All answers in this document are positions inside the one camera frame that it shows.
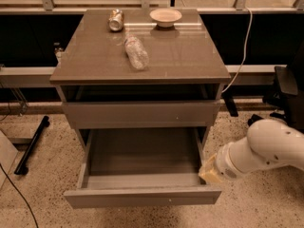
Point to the black office chair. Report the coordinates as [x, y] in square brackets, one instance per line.
[287, 92]

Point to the black table leg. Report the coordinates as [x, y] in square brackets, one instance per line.
[230, 104]
[21, 168]

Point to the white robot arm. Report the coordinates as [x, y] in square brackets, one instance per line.
[268, 144]

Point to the grey drawer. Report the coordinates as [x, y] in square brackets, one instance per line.
[141, 114]
[142, 167]

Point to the grey top drawer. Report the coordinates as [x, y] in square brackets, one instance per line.
[141, 114]

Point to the white bowl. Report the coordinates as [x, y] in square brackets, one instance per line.
[165, 18]

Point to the grey drawer cabinet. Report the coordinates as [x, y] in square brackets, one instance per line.
[184, 64]

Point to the clear plastic water bottle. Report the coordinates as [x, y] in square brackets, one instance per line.
[136, 52]

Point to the silver soda can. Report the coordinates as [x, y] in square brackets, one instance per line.
[116, 20]

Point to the yellow foam padded gripper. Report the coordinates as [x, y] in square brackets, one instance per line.
[225, 166]

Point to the black table leg left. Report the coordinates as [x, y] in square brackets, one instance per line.
[21, 168]

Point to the black table leg right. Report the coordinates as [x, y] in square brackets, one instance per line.
[230, 104]

